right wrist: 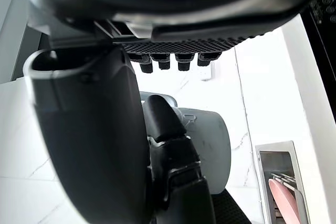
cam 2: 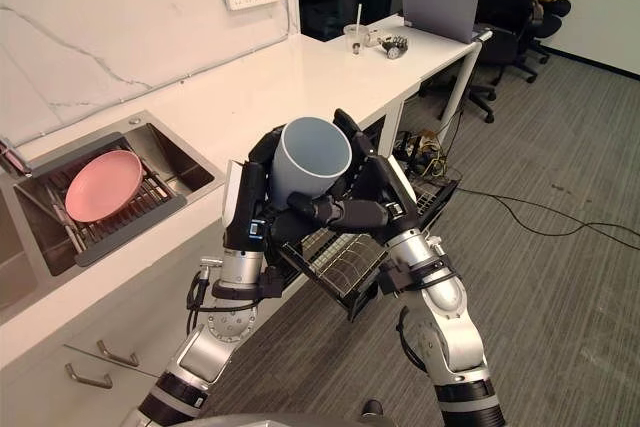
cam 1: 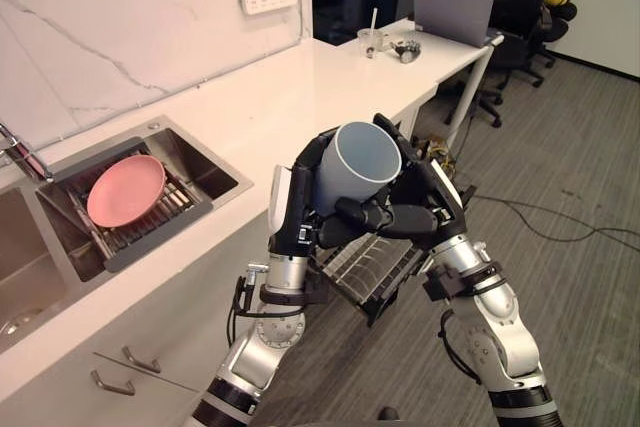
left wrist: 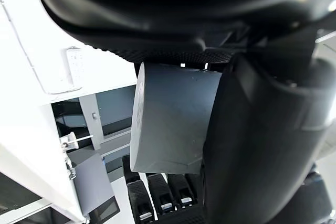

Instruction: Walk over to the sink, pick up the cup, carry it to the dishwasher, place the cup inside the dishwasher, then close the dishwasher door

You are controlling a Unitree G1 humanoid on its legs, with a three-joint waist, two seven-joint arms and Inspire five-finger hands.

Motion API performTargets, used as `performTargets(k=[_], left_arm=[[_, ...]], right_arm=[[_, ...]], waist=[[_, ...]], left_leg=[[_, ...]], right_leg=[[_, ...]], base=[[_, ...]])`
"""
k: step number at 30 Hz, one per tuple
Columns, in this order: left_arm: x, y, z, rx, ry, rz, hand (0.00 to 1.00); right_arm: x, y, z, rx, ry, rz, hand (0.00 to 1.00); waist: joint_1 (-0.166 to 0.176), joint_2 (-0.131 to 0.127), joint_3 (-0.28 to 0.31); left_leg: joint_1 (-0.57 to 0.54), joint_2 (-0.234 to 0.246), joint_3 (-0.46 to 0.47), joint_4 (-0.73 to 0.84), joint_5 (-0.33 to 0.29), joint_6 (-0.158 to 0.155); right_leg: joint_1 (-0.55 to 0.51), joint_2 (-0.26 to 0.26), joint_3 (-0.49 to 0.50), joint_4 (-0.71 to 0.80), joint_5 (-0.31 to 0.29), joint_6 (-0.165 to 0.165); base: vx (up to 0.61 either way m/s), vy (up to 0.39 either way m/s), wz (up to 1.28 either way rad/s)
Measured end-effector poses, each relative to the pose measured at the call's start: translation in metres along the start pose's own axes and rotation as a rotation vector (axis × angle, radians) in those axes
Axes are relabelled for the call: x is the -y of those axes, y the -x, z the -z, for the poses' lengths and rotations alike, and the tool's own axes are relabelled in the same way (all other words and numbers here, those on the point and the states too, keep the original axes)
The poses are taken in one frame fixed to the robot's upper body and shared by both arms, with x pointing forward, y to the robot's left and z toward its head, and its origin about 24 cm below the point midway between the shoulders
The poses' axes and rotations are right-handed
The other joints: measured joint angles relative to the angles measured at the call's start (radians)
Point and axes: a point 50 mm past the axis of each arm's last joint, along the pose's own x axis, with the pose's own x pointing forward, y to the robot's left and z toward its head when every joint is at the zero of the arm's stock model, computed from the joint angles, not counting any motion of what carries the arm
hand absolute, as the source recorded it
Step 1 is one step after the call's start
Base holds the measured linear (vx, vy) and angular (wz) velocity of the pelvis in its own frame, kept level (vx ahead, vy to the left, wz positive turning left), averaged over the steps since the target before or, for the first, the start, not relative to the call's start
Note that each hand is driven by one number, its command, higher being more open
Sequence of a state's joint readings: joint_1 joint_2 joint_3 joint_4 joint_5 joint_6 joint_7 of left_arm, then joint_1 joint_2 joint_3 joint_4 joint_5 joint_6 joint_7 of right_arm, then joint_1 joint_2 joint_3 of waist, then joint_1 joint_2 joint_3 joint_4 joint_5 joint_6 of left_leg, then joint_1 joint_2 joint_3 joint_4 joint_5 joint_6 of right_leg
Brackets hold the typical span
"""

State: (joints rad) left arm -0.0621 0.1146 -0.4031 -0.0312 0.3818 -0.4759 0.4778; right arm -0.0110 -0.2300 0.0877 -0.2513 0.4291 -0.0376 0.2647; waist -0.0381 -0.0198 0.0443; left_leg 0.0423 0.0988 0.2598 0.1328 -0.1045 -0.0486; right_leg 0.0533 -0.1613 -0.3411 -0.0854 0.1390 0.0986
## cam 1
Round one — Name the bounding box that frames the spare black robot hand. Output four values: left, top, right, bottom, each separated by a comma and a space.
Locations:
390, 37, 422, 65

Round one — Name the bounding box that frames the chrome faucet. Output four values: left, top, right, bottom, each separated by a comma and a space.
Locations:
0, 121, 54, 183

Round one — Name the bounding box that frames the pink plate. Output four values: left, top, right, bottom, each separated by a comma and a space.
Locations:
86, 155, 167, 228

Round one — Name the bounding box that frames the stainless steel sink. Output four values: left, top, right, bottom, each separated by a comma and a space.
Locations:
0, 114, 255, 354

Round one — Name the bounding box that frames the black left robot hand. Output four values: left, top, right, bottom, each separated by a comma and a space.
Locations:
268, 132, 351, 254

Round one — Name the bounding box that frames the white table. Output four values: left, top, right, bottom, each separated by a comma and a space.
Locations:
337, 17, 505, 148

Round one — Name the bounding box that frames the open dishwasher door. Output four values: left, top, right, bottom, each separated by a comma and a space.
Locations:
307, 233, 432, 328

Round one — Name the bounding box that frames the grey laptop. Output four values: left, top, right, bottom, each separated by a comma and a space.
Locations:
413, 0, 497, 48

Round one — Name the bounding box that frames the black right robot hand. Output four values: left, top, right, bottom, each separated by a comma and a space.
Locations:
333, 113, 467, 251

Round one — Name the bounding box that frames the white countertop cabinet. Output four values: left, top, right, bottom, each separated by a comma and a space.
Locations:
0, 36, 439, 427

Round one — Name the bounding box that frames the clear plastic cup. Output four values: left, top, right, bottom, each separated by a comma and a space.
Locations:
356, 28, 387, 59

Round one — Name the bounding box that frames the dark grey sink drying rack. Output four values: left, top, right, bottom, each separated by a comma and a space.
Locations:
50, 136, 213, 273

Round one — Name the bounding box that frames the grey-blue cup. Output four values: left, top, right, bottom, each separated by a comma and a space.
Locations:
312, 120, 403, 221

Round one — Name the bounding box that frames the metal drawer handle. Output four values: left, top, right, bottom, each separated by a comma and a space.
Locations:
121, 345, 162, 374
90, 369, 137, 397

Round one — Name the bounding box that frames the black floor cable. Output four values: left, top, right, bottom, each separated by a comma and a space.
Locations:
464, 195, 640, 243

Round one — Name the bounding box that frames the black office chair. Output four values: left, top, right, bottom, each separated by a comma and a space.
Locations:
444, 0, 565, 128

